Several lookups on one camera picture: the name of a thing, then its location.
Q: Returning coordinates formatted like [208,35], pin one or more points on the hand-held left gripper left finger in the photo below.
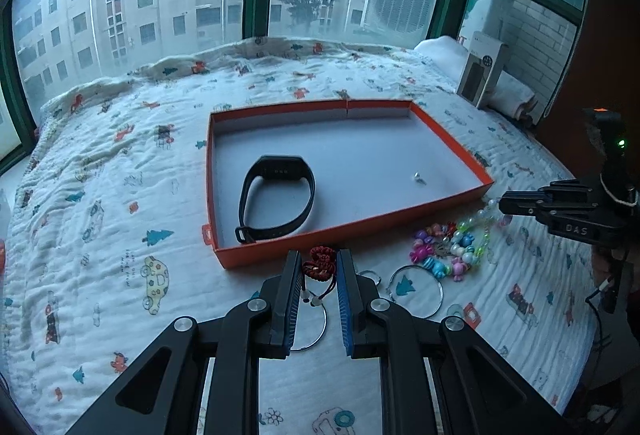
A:
[295,307]

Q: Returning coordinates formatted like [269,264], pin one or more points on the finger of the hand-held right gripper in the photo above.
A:
[575,187]
[530,204]

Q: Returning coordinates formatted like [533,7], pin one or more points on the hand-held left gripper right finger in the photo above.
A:
[345,310]

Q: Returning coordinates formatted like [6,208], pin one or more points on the large silver bangle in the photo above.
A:
[440,287]
[324,329]

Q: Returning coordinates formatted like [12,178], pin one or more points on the orange shallow box tray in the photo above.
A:
[360,150]

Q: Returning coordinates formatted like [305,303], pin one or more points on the white rolled towel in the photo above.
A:
[515,92]

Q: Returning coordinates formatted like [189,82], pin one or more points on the small silver bead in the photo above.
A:
[417,176]

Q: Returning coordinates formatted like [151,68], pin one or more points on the white and grey carton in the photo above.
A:
[475,75]

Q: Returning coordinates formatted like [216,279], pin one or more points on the black smart band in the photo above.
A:
[282,165]

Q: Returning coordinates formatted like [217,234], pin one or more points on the brown wooden cabinet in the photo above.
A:
[600,40]

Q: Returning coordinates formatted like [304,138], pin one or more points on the white pillow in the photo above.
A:
[440,51]

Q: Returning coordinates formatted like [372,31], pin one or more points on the white printed blanket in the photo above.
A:
[125,165]

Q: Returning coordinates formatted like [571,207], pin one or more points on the orange object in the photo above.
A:
[2,257]

